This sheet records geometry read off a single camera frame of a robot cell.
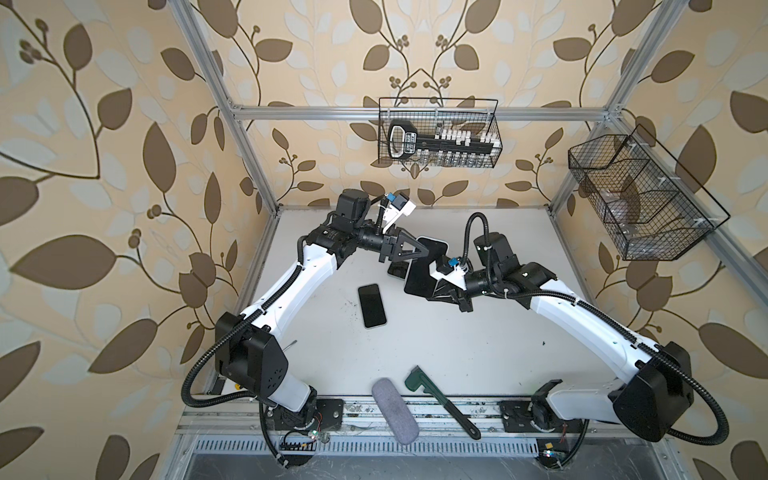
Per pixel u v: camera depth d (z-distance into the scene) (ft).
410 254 2.11
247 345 1.38
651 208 2.39
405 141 2.76
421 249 2.07
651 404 1.37
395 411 2.37
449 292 2.14
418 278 2.20
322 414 2.42
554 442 2.34
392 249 2.03
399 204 1.99
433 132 2.63
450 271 2.02
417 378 2.63
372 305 3.09
